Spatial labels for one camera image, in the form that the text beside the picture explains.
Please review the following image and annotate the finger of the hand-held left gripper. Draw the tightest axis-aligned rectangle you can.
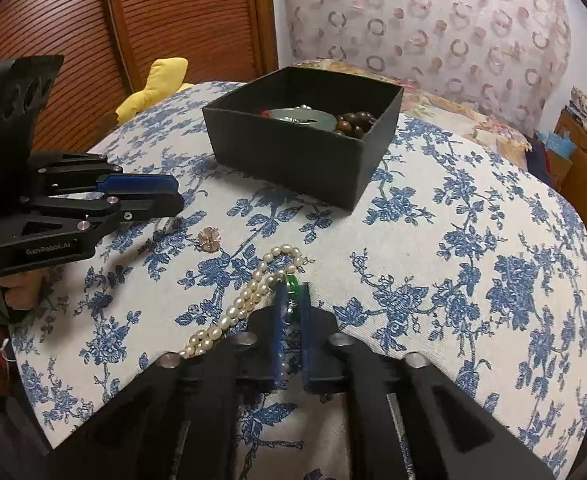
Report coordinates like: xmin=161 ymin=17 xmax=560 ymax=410
xmin=0 ymin=193 xmax=187 ymax=249
xmin=28 ymin=151 xmax=180 ymax=197

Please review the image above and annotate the person's left hand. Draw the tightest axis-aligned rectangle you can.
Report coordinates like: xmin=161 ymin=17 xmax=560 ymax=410
xmin=0 ymin=265 xmax=55 ymax=311

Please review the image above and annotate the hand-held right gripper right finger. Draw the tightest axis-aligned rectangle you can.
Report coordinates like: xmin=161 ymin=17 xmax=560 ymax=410
xmin=298 ymin=282 xmax=557 ymax=480

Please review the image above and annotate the blue floral blanket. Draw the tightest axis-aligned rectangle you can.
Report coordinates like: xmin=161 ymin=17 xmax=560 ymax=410
xmin=10 ymin=80 xmax=587 ymax=480

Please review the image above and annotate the wooden louvered wardrobe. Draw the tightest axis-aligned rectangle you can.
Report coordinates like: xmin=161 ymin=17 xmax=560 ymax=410
xmin=0 ymin=0 xmax=279 ymax=156

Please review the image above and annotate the flower hair comb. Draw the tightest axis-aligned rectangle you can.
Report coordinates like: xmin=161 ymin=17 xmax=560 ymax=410
xmin=150 ymin=217 xmax=224 ymax=253

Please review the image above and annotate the yellow plush toy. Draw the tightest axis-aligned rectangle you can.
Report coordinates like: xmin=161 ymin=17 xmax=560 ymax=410
xmin=114 ymin=57 xmax=193 ymax=123

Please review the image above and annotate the pink floral bedsheet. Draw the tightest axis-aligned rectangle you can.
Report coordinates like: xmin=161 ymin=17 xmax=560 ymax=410
xmin=288 ymin=58 xmax=534 ymax=153

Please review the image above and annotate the green jade pendant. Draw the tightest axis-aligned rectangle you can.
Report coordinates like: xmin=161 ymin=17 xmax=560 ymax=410
xmin=283 ymin=272 xmax=300 ymax=331

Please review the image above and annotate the brown wooden bead bracelet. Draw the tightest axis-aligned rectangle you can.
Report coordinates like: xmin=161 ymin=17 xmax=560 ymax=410
xmin=333 ymin=112 xmax=379 ymax=139

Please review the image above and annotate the pale green jade bangle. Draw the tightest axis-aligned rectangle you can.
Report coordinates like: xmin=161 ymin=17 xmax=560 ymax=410
xmin=268 ymin=105 xmax=335 ymax=128

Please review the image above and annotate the black cardboard box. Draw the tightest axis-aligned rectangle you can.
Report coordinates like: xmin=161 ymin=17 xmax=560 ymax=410
xmin=202 ymin=66 xmax=405 ymax=210

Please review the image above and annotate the patterned cushion headboard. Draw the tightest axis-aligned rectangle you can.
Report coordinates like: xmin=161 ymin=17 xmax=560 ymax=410
xmin=279 ymin=0 xmax=571 ymax=133

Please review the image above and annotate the blue bag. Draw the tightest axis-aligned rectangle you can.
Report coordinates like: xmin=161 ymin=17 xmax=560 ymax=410
xmin=536 ymin=130 xmax=577 ymax=158

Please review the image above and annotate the white pearl necklace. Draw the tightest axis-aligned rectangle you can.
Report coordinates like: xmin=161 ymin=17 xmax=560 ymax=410
xmin=180 ymin=244 xmax=307 ymax=361

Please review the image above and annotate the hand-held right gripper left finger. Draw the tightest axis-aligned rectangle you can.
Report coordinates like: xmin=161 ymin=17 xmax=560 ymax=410
xmin=48 ymin=282 xmax=294 ymax=480

